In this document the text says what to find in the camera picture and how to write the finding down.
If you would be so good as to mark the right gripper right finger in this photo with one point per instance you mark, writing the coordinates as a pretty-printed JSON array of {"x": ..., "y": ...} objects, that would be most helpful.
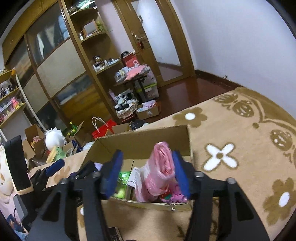
[{"x": 221, "y": 210}]

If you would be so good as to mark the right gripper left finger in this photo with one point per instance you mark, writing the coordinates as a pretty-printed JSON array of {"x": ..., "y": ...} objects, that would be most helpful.
[{"x": 57, "y": 217}]

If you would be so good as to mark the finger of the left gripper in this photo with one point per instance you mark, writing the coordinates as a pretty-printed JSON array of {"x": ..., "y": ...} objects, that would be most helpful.
[
  {"x": 84, "y": 171},
  {"x": 41, "y": 176}
]

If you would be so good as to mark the purple haired doll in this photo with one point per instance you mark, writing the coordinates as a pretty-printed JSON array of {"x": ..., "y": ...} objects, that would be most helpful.
[{"x": 98, "y": 166}]

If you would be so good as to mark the green tissue pack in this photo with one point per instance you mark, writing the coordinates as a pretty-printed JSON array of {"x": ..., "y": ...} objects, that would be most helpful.
[{"x": 122, "y": 190}]

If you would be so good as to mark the white black fluffy keychain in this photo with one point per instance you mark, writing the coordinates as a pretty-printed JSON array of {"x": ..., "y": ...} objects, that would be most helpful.
[{"x": 134, "y": 177}]

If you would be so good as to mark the black card holder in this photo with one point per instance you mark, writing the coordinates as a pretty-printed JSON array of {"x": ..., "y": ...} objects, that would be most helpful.
[{"x": 115, "y": 234}]

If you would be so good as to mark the pink plastic pack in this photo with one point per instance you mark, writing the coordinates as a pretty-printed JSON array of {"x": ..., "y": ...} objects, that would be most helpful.
[{"x": 154, "y": 180}]

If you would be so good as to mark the magenta plush bear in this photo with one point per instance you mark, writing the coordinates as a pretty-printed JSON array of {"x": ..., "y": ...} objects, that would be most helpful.
[{"x": 173, "y": 195}]

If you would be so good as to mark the pink floral cloth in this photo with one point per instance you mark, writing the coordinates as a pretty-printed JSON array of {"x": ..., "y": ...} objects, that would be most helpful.
[{"x": 11, "y": 227}]

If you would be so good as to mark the green frog yellow basket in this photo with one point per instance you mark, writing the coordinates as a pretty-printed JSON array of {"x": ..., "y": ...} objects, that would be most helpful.
[{"x": 56, "y": 154}]

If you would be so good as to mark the green glass bottle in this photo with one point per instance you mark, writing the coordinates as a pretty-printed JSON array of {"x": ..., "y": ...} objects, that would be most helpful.
[{"x": 73, "y": 129}]

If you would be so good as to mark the red paper gift bag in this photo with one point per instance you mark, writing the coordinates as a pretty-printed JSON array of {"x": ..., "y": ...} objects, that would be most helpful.
[{"x": 102, "y": 131}]

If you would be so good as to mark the white round plush toy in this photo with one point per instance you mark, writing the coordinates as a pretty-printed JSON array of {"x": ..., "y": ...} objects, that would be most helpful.
[{"x": 54, "y": 138}]

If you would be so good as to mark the lace trimmed basket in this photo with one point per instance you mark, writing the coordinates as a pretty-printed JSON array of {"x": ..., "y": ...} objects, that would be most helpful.
[{"x": 127, "y": 108}]

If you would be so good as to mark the wooden toy shelf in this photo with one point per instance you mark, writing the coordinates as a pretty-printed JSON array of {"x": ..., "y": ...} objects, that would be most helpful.
[{"x": 14, "y": 103}]

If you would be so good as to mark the small cardboard box on floor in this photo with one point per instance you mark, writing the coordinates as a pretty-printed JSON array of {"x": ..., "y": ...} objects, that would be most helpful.
[{"x": 147, "y": 110}]

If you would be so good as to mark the small black side table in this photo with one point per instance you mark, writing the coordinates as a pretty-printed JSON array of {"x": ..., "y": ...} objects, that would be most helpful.
[{"x": 140, "y": 79}]

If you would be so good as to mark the large wooden wardrobe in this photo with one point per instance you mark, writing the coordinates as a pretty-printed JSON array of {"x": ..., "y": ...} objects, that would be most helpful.
[{"x": 65, "y": 59}]

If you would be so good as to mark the red box on shelf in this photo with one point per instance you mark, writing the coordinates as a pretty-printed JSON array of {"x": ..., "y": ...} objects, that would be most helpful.
[{"x": 130, "y": 60}]

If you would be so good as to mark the wooden door with glass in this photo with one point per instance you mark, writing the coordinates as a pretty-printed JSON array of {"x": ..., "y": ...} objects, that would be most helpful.
[{"x": 158, "y": 38}]

